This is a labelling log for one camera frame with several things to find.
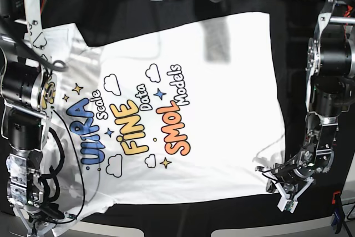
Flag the orange blue clamp bottom right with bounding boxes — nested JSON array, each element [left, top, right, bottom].
[[331, 191, 344, 234]]

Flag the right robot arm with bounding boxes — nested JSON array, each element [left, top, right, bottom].
[[1, 0, 66, 234]]

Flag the black table cloth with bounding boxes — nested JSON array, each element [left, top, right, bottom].
[[42, 0, 354, 236]]

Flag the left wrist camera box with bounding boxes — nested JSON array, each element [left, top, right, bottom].
[[277, 198, 298, 213]]

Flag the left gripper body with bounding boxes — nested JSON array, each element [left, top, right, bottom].
[[270, 149, 333, 193]]

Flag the white printed t-shirt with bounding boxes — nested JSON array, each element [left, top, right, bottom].
[[40, 12, 285, 218]]

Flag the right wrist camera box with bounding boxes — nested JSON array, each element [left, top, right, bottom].
[[63, 212, 77, 222]]

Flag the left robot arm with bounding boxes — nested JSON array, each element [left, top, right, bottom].
[[258, 0, 354, 198]]

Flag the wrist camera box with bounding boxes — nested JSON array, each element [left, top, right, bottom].
[[63, 212, 77, 222], [277, 198, 298, 213]]

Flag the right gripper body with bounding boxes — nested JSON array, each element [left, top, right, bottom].
[[7, 150, 67, 226]]

